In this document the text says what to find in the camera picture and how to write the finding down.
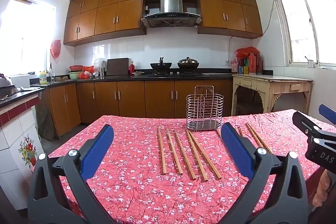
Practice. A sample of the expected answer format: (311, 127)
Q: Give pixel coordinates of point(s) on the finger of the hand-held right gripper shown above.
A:
(304, 124)
(328, 112)

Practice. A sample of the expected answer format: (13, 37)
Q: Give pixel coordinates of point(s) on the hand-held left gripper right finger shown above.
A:
(236, 148)

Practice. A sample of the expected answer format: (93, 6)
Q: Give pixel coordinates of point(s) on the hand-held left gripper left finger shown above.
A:
(97, 150)

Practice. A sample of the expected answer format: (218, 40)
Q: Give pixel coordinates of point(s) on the set of wooden chopsticks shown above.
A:
(162, 151)

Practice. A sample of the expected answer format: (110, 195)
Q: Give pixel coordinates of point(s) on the person's right hand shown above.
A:
(324, 187)

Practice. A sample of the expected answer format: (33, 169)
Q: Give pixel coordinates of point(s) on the red floral tablecloth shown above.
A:
(136, 174)

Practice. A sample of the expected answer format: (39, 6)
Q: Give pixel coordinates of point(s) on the cream wooden side table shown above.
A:
(262, 85)

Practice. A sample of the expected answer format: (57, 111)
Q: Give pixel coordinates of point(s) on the wooden base cabinets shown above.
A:
(131, 100)

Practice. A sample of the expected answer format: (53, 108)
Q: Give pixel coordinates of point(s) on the dark red plastic bottle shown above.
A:
(259, 65)

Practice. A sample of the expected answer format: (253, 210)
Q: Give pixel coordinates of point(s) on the black kitchen countertop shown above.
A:
(118, 77)

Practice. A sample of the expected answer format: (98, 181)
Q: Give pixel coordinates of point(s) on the small white cup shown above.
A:
(96, 74)

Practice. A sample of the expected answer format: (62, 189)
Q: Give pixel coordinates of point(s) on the green plastic basin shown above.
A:
(74, 75)

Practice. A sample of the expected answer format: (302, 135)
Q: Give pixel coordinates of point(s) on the yellow box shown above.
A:
(246, 70)

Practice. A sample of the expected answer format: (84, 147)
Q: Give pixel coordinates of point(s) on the steel cup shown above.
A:
(102, 71)

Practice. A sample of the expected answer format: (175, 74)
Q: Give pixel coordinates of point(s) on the large red plastic bottle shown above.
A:
(252, 65)

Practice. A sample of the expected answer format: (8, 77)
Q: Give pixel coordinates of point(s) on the pink labelled bottle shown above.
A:
(234, 66)

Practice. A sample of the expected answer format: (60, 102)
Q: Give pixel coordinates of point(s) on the white tiled counter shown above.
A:
(15, 134)

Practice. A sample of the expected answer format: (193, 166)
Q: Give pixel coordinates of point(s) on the green packet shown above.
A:
(246, 62)

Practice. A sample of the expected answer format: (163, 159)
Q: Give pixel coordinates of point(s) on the red plastic basin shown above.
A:
(77, 68)

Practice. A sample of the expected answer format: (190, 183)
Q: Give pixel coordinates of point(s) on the dark wooden cutting board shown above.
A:
(117, 66)

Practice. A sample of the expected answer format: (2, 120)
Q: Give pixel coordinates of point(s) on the white plastic bag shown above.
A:
(99, 63)

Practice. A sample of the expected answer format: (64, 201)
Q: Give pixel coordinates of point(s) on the small plate with food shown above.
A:
(137, 73)

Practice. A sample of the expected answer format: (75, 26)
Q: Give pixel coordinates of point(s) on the small red bottle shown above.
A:
(131, 69)

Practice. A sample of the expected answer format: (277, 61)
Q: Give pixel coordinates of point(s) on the white rag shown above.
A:
(31, 88)

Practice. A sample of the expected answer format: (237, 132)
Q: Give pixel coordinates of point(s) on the yellow dish soap bottle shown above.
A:
(42, 78)

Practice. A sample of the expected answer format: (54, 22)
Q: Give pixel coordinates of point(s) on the metal faucet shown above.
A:
(50, 71)

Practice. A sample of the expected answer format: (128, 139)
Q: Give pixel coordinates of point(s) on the red bag over bottles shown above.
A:
(248, 50)

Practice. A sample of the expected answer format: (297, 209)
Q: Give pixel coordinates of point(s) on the black gas stove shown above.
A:
(176, 73)

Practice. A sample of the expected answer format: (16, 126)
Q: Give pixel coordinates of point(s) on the dark wok with lid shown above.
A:
(188, 64)

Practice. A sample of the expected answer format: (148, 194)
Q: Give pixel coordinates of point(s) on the large sliding window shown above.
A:
(302, 16)

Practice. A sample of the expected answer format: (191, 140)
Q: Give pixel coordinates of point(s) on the steel kettle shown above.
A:
(5, 81)

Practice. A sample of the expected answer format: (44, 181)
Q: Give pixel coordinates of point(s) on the small kitchen window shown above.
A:
(26, 37)

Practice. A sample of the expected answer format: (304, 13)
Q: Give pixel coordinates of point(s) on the steel range hood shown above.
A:
(171, 3)

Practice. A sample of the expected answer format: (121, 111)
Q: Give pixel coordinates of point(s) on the red plastic bag on wall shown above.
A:
(55, 49)

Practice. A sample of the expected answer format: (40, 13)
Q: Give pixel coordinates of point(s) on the wooden wall cabinets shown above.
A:
(105, 14)

